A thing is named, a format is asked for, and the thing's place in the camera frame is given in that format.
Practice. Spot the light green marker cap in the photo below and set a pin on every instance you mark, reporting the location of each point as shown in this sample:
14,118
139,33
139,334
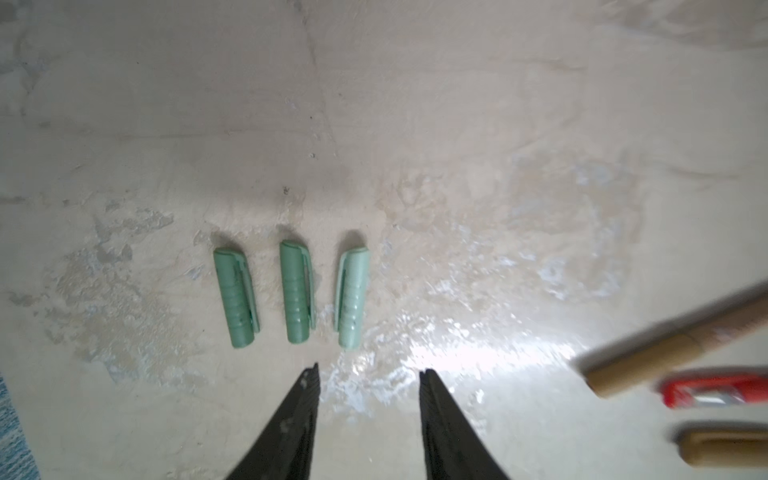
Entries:
350,295

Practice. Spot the red gel pen upper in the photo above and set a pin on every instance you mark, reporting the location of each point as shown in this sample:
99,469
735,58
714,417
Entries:
715,391

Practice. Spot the brown marker upper left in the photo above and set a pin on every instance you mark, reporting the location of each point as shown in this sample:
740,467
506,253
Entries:
678,348

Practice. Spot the brown marker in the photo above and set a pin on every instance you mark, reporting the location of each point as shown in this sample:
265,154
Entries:
717,448
678,348

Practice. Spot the brown marker middle left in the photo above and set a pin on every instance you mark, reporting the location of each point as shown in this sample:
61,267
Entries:
717,448

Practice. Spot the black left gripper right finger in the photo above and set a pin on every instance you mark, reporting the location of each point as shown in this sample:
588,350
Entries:
452,449

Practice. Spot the dark green pen cap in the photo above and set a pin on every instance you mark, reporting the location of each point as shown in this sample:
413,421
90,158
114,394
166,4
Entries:
237,293
298,291

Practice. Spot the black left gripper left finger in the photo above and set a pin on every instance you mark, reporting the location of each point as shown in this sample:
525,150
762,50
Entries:
284,449

